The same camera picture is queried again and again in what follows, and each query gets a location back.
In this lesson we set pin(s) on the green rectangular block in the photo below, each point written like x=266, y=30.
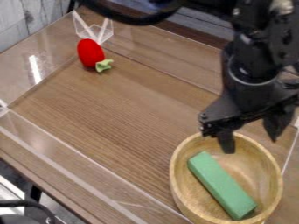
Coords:
x=222, y=186

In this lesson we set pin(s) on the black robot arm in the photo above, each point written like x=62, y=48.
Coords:
x=265, y=47

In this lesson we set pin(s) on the wooden brown bowl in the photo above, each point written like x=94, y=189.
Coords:
x=252, y=166

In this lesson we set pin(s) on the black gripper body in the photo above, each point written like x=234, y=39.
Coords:
x=250, y=91

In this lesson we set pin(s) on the clear acrylic front wall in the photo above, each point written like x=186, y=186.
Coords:
x=88, y=188

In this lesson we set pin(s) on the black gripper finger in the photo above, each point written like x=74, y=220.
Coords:
x=226, y=141
x=277, y=119

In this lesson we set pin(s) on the clear acrylic corner bracket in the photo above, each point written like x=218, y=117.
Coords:
x=97, y=32

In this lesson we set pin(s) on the red plush strawberry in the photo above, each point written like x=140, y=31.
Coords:
x=92, y=55

